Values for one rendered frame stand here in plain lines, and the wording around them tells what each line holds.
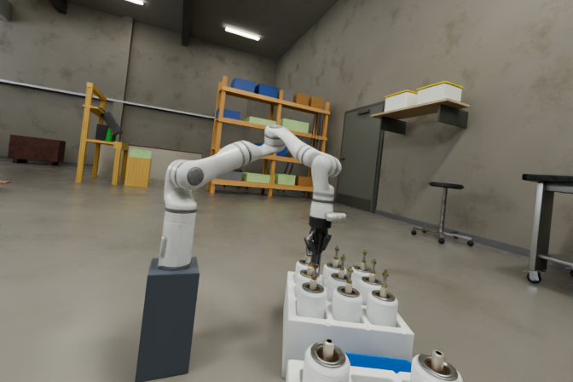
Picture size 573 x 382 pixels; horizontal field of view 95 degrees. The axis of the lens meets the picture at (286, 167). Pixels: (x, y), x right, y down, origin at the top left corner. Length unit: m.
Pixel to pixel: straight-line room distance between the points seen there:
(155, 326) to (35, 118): 11.16
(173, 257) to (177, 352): 0.27
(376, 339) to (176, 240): 0.68
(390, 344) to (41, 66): 11.93
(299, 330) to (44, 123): 11.30
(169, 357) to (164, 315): 0.13
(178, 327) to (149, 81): 10.76
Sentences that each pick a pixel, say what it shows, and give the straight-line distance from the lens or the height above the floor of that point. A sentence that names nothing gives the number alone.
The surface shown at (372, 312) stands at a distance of 1.02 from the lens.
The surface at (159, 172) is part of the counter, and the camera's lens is 7.66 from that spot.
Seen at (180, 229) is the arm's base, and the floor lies 0.42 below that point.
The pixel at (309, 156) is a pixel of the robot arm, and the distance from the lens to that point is 0.92.
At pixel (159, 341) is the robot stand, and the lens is 0.97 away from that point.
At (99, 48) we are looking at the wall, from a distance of 11.90.
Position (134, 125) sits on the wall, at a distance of 11.17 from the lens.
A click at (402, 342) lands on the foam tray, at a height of 0.15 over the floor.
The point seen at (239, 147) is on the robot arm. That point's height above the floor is 0.70.
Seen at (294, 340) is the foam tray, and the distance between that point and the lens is 0.96.
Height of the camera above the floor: 0.63
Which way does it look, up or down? 1 degrees up
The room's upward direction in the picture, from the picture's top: 6 degrees clockwise
